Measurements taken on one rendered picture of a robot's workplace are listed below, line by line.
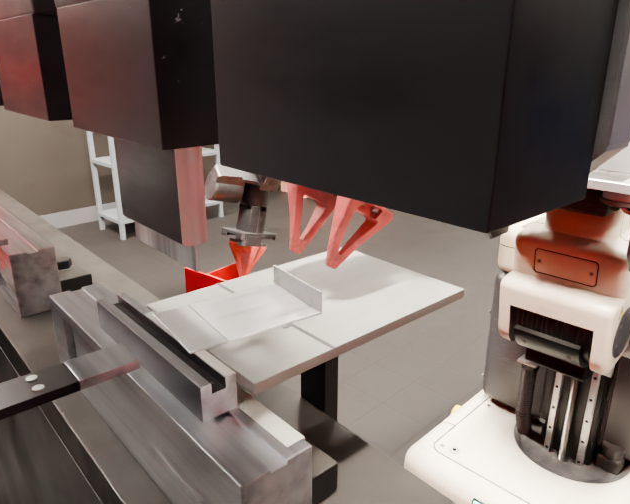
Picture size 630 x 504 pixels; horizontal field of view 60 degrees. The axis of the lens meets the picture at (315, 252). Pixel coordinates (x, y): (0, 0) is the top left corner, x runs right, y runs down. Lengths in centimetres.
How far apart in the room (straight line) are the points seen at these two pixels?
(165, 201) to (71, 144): 418
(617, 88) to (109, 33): 27
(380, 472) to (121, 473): 23
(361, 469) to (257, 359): 15
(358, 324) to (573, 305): 70
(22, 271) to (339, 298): 49
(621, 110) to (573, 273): 95
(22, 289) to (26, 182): 364
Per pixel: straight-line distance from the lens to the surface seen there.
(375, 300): 53
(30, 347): 79
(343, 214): 50
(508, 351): 159
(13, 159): 445
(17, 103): 58
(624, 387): 151
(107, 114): 38
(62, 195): 459
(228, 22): 25
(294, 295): 54
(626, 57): 21
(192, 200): 38
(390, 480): 52
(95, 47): 38
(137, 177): 43
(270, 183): 105
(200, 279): 106
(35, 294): 88
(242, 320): 49
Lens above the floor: 122
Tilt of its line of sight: 20 degrees down
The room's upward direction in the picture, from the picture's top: straight up
